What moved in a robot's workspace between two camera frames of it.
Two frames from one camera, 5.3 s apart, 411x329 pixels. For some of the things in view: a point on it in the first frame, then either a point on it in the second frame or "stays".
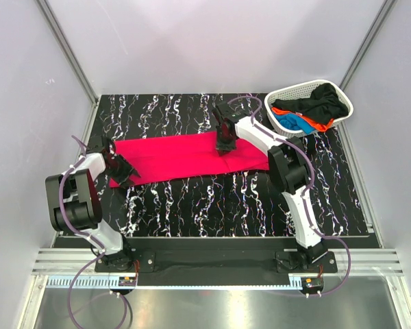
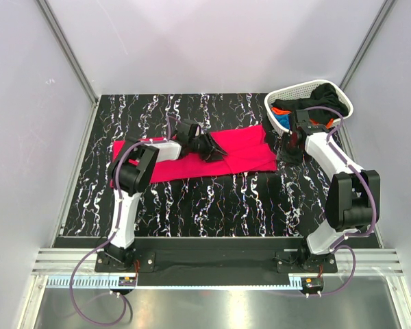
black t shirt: (325, 105) stays
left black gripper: (122, 179) to (210, 144)
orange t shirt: (322, 126) stays
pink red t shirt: (187, 154) stays
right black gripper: (222, 148) to (283, 155)
